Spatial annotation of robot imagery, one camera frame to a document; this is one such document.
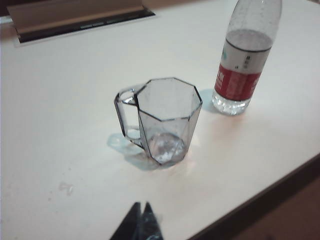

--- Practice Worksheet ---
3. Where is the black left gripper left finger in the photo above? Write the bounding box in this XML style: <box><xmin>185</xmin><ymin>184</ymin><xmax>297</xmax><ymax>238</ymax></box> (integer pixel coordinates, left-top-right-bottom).
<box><xmin>109</xmin><ymin>201</ymin><xmax>142</xmax><ymax>240</ymax></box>

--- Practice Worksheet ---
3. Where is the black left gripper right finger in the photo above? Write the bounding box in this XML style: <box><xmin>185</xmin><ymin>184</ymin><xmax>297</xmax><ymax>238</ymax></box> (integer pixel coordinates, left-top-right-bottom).
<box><xmin>139</xmin><ymin>201</ymin><xmax>166</xmax><ymax>240</ymax></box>

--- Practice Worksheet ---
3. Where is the clear water bottle red label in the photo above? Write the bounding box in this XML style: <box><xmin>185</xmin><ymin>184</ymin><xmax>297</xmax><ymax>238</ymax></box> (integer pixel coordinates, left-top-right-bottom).
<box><xmin>211</xmin><ymin>0</ymin><xmax>283</xmax><ymax>116</ymax></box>

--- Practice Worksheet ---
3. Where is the grey faceted glass mug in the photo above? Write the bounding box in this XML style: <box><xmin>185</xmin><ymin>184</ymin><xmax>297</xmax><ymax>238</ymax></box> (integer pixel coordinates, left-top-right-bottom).
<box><xmin>114</xmin><ymin>76</ymin><xmax>203</xmax><ymax>166</ymax></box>

